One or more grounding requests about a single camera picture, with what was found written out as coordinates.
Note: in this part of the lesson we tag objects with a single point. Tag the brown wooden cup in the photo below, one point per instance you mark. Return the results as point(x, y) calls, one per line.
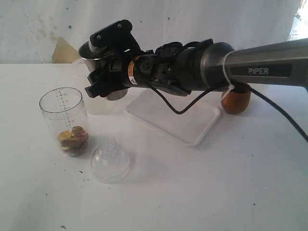
point(237, 100)

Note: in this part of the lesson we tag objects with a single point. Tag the translucent plastic container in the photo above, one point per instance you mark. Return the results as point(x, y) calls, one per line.
point(94, 106)

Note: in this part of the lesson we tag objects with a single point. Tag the brown almonds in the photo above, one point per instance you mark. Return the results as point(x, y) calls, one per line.
point(73, 142)

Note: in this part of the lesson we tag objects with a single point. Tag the white zip tie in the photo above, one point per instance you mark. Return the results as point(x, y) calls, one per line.
point(230, 85)

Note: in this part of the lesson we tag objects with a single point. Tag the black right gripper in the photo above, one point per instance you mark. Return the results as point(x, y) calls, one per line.
point(116, 46)

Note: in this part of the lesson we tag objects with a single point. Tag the white rectangular tray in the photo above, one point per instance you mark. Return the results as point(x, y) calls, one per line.
point(188, 128)

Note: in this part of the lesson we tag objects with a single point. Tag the stainless steel cup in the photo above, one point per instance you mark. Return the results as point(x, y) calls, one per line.
point(93, 62)

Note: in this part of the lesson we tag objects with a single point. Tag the clear plastic shaker cup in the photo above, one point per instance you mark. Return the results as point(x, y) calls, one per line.
point(63, 108)

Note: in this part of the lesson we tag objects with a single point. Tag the clear domed shaker lid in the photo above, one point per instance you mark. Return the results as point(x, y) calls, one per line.
point(110, 163)

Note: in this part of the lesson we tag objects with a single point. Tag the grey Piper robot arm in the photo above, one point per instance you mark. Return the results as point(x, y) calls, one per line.
point(179, 69)

